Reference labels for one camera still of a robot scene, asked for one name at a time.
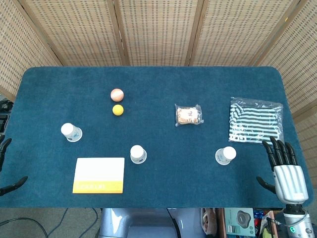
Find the woven rattan folding screen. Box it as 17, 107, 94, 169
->
0, 0, 317, 174

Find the white and yellow notebook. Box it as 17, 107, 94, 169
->
72, 157, 125, 194

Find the bread in clear plastic bag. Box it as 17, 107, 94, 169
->
174, 103, 205, 127

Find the black floor cable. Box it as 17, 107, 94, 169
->
0, 217, 49, 238

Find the white cup green flower print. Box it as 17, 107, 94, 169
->
215, 146, 237, 166

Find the right arm signal cable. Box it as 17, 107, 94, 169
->
264, 210, 309, 228

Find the blue carpet table cover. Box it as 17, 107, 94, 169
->
0, 66, 314, 208

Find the white cup large blue flower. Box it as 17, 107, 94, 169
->
60, 122, 83, 143

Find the striped cloth in plastic bag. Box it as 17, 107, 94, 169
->
228, 96, 284, 144

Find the white cup green fern print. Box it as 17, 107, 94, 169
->
130, 145, 148, 165

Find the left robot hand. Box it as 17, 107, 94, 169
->
0, 138, 28, 197

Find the black equipment beside table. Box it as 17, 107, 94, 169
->
0, 98, 14, 136

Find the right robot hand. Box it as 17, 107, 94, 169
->
256, 135, 309, 205

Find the grey-blue robot torso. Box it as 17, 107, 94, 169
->
99, 207, 203, 238

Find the pink ball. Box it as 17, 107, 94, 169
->
110, 88, 125, 102

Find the teal product box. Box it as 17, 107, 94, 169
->
224, 207, 256, 238

